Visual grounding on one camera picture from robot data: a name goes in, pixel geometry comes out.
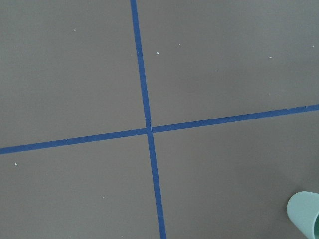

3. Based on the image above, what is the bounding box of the green paper cup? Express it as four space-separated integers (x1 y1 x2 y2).
287 191 319 239

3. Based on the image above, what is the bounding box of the brown paper table cover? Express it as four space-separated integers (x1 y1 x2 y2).
0 0 319 239

